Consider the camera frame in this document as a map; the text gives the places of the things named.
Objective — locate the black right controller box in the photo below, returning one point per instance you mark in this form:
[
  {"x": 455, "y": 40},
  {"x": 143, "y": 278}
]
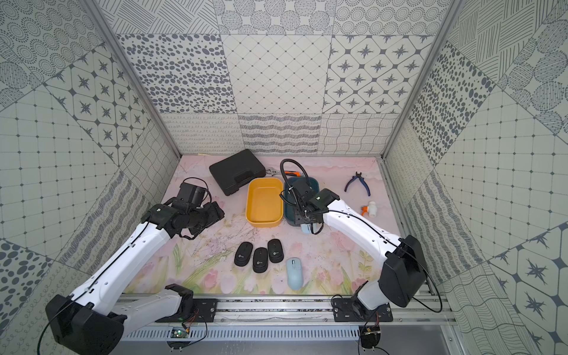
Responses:
[{"x": 369, "y": 336}]

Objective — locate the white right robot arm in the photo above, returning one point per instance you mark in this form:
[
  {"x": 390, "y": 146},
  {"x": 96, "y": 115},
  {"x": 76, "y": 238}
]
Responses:
[{"x": 403, "y": 267}]

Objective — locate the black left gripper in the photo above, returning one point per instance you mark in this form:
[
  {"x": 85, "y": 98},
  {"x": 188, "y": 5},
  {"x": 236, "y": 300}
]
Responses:
[{"x": 212, "y": 212}]

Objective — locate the aluminium front rail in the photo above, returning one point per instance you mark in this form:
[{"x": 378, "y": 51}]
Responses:
[{"x": 219, "y": 309}]

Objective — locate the green circuit board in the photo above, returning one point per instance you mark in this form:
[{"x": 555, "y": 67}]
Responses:
[{"x": 179, "y": 339}]

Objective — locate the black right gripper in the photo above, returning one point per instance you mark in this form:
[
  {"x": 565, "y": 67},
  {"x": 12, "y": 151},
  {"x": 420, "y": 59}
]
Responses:
[{"x": 299, "y": 216}]

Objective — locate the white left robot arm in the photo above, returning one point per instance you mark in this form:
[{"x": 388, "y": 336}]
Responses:
[{"x": 88, "y": 321}]

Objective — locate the yellow plastic storage box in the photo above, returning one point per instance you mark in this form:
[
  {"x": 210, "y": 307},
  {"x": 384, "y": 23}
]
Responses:
[{"x": 264, "y": 207}]

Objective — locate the black mouse blue mice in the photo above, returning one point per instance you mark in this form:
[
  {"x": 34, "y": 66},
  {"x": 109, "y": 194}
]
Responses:
[{"x": 275, "y": 250}]

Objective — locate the black plastic tool case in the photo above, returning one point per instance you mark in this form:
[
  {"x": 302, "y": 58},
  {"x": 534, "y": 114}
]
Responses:
[{"x": 236, "y": 171}]

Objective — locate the light blue mouse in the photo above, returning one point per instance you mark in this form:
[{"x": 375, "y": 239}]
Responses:
[
  {"x": 309, "y": 228},
  {"x": 294, "y": 272}
]

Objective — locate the teal plastic storage box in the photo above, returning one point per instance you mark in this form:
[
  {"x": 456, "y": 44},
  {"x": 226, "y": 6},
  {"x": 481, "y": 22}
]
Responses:
[{"x": 291, "y": 217}]

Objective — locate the white orange plastic valve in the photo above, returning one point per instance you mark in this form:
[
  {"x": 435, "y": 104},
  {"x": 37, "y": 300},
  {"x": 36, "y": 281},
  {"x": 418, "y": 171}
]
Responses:
[{"x": 370, "y": 211}]

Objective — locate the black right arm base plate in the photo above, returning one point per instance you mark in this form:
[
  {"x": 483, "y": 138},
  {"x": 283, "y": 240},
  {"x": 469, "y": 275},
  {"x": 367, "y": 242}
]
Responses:
[{"x": 348, "y": 310}]

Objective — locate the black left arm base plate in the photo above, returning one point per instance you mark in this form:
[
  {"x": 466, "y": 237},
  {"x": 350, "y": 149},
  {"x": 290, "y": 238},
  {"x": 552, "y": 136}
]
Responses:
[{"x": 203, "y": 310}]

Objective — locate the white perforated cable tray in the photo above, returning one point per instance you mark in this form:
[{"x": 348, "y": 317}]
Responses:
[{"x": 251, "y": 333}]

